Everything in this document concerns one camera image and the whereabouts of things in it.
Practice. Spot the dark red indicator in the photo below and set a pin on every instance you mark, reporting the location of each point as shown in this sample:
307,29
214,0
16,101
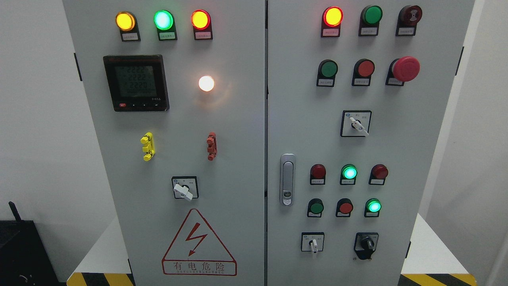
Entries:
378,175
317,174

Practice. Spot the white rotary switch upper right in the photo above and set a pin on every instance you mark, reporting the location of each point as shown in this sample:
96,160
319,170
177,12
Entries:
355,123

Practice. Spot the red push button second row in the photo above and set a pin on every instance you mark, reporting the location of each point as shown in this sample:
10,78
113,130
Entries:
363,70

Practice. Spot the white rotary switch lower right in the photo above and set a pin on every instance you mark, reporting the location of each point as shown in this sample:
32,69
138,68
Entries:
312,242

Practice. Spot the black box with antenna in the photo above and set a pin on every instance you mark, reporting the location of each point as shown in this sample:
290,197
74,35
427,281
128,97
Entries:
23,258

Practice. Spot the red high voltage warning sticker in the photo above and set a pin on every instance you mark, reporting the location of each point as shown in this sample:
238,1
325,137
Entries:
197,250

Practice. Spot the red indicator light right door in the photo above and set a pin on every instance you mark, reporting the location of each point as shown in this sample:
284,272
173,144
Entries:
331,22

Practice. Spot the dark red indicator right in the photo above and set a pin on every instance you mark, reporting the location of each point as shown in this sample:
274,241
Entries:
378,175

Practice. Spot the black digital power meter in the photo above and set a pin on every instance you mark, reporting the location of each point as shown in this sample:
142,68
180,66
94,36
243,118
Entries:
137,83

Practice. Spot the grey right cabinet door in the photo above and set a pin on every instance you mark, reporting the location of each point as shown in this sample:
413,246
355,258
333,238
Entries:
306,120

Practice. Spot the grey cabinet door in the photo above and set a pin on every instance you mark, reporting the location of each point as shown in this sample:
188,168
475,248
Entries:
231,187
306,120

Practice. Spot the dark red buzzer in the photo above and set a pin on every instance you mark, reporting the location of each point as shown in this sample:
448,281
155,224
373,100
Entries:
408,18

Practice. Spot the clear white indicator lamp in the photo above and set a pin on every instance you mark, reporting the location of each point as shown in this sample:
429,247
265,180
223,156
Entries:
206,83

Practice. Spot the white platform with hazard stripes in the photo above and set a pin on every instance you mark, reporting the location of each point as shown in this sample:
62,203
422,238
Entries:
429,262

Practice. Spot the grey left cabinet door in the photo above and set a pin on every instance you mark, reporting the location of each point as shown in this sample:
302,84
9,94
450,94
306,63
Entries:
231,187

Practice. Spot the black knob selector switch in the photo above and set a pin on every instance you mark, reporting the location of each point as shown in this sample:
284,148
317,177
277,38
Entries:
365,244

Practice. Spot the green push button top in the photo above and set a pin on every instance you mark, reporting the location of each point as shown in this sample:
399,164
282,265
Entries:
369,21

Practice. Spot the red terminal connector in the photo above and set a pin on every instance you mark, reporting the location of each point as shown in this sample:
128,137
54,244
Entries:
212,146

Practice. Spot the white rotary selector switch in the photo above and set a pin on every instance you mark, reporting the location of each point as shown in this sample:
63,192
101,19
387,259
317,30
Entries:
185,187

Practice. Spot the lit green push button lower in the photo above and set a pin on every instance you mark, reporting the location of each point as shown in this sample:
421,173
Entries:
372,208

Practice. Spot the green indicator light top left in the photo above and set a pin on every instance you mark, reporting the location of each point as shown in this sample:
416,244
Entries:
165,25

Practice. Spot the red indicator light top left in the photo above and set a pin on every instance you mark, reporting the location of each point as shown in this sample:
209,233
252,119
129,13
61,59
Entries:
201,23

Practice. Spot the red push button lower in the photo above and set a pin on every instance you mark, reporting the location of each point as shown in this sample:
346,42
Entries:
344,208

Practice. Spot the dark red indicator left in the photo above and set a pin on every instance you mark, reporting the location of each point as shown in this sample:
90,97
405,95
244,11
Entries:
317,174

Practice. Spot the silver door handle lock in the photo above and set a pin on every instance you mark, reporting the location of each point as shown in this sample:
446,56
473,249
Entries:
287,179

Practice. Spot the green push button second row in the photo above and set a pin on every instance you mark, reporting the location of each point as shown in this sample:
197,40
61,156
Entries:
326,73

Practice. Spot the red emergency stop button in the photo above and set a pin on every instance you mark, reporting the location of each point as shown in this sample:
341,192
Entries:
402,70

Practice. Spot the lit green indicator middle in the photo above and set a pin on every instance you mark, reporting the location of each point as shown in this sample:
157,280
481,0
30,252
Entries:
348,175

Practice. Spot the yellow terminal connector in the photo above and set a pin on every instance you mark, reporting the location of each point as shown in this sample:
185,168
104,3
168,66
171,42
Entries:
147,141

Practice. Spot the yellow indicator light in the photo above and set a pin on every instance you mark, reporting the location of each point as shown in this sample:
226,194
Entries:
128,26

